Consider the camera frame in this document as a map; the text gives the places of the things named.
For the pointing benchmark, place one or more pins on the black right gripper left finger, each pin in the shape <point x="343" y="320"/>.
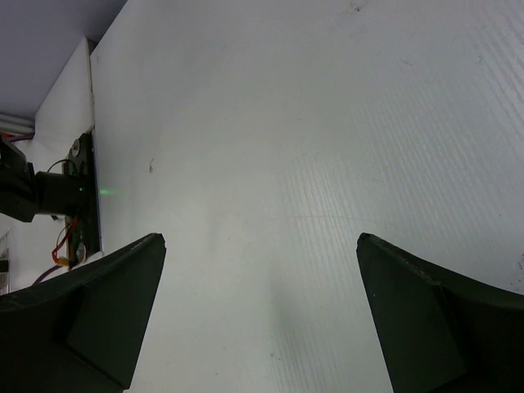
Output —
<point x="82" y="331"/>

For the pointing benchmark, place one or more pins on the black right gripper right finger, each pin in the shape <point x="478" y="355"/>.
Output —
<point x="439" y="330"/>

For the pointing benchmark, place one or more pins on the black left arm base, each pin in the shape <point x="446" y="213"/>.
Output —
<point x="81" y="236"/>

